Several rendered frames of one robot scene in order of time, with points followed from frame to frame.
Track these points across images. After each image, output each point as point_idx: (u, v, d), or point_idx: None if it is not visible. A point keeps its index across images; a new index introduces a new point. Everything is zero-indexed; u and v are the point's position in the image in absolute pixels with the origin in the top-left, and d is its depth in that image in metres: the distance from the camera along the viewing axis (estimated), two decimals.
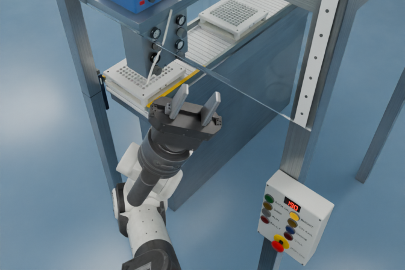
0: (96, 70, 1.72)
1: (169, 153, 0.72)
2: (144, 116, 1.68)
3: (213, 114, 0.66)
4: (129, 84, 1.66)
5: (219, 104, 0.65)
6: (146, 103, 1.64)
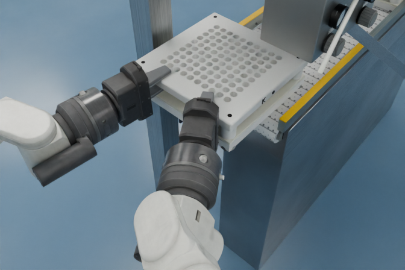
0: None
1: None
2: (267, 137, 0.89)
3: None
4: (194, 89, 0.74)
5: (202, 93, 0.72)
6: (234, 134, 0.72)
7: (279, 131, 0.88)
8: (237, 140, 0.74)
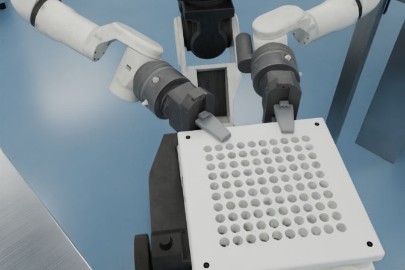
0: None
1: None
2: None
3: (220, 123, 0.68)
4: (243, 135, 0.67)
5: (228, 131, 0.66)
6: None
7: None
8: (179, 163, 0.70)
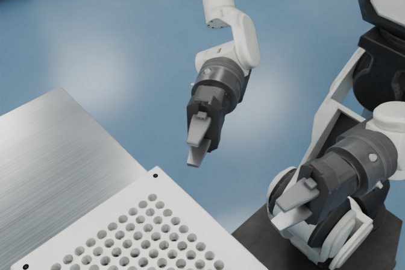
0: None
1: (230, 103, 0.76)
2: None
3: (205, 131, 0.66)
4: (189, 216, 0.59)
5: (199, 141, 0.65)
6: None
7: None
8: None
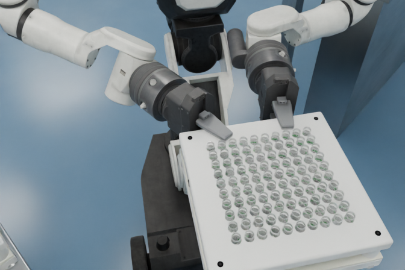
0: None
1: None
2: None
3: (221, 122, 0.68)
4: None
5: (230, 129, 0.66)
6: None
7: None
8: None
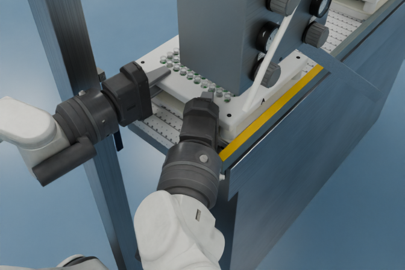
0: (98, 72, 0.78)
1: None
2: None
3: None
4: None
5: (202, 93, 0.72)
6: None
7: None
8: None
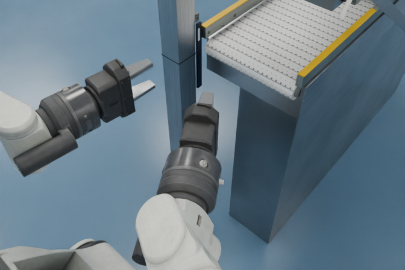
0: (194, 14, 0.96)
1: None
2: None
3: (197, 102, 0.71)
4: None
5: (202, 93, 0.73)
6: None
7: (298, 94, 0.94)
8: None
